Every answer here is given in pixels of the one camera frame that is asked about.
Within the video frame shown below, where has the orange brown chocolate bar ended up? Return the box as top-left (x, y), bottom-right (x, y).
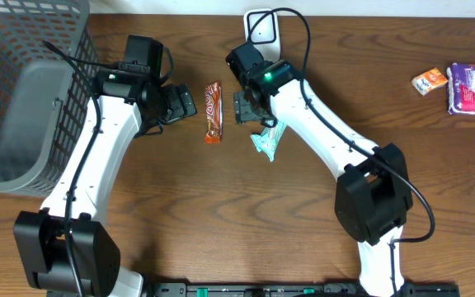
top-left (205, 81), bottom-right (223, 144)

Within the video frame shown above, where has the teal wrapper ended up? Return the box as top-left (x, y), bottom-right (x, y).
top-left (251, 121), bottom-right (287, 162)

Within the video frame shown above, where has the small orange snack packet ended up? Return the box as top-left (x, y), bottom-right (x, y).
top-left (412, 68), bottom-right (449, 96)

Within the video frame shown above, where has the red purple snack packet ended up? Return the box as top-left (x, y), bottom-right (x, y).
top-left (446, 63), bottom-right (475, 116)

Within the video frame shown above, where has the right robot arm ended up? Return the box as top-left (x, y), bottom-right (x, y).
top-left (227, 59), bottom-right (413, 296)

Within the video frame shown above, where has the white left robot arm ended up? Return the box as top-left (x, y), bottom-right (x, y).
top-left (13, 70), bottom-right (197, 296)

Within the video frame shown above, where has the white barcode scanner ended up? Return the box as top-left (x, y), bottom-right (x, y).
top-left (243, 8), bottom-right (281, 62)

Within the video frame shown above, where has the dark grey plastic basket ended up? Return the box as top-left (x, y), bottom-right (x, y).
top-left (0, 0), bottom-right (98, 197)

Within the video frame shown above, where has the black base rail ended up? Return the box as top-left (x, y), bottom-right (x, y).
top-left (142, 282), bottom-right (461, 297)

